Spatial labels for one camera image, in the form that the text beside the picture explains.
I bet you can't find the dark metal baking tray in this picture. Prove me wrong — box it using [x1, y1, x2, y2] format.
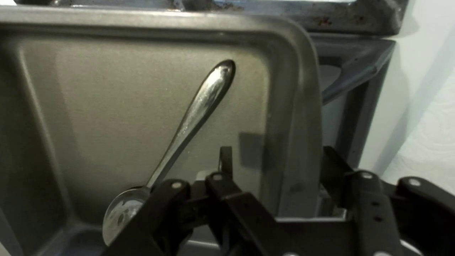
[0, 6, 322, 256]

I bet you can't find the black right burner grate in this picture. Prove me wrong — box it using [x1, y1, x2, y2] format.
[313, 36, 396, 167]

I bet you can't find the silver metal spoon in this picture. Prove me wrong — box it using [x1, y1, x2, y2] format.
[103, 60, 237, 247]

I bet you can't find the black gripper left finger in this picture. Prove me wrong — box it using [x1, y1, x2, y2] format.
[103, 180, 210, 256]

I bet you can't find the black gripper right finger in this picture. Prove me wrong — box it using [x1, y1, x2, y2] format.
[207, 147, 360, 256]

